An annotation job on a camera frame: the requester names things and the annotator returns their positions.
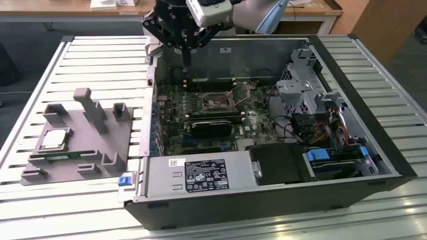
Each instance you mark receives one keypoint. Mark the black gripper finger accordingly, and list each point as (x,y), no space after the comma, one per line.
(210,35)
(152,25)

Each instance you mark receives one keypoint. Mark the blue plastic clip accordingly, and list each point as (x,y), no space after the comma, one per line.
(364,152)

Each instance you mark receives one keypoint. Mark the white box blue print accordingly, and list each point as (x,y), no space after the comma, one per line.
(129,3)

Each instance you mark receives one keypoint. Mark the silver power supply unit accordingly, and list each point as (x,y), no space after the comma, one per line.
(164,180)

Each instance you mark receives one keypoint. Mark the wooden cabinet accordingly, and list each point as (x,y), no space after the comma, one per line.
(384,30)

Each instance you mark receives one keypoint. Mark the RAM slot black latches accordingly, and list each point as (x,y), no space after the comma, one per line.
(214,82)

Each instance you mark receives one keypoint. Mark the blue case latch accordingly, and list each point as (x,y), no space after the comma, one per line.
(125,181)

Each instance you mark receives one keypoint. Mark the CPU socket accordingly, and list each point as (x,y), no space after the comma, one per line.
(214,101)

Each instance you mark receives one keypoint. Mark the blue disk carrier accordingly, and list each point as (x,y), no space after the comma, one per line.
(317,155)

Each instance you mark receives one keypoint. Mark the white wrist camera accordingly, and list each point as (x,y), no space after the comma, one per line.
(210,15)

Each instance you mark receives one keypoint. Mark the green motherboard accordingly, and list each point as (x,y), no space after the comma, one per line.
(264,130)

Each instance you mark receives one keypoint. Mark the wooden desk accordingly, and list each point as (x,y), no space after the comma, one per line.
(68,11)

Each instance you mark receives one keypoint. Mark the silver metal drive cage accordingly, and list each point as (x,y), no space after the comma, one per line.
(302,86)

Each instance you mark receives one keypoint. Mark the green RAM stick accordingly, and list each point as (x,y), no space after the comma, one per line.
(76,153)

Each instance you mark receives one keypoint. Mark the RAM slot white latches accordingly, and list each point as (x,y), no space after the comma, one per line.
(214,86)
(214,79)

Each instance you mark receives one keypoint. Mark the silver chipset heatsink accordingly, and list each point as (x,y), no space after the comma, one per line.
(245,145)

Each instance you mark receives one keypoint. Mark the black plastic air shroud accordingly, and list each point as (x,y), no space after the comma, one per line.
(284,162)

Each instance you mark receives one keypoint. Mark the white cardboard box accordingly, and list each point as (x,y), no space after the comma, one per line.
(104,6)

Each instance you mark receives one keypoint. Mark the grey parts rack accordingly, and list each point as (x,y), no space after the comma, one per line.
(84,140)

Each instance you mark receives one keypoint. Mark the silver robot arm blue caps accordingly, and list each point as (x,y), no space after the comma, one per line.
(245,17)

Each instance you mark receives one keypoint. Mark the black PC case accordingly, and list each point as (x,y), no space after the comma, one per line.
(234,212)

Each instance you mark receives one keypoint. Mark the black graphics card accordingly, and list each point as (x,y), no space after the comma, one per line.
(210,129)

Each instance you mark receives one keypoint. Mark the silver square CPU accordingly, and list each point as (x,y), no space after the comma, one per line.
(56,138)

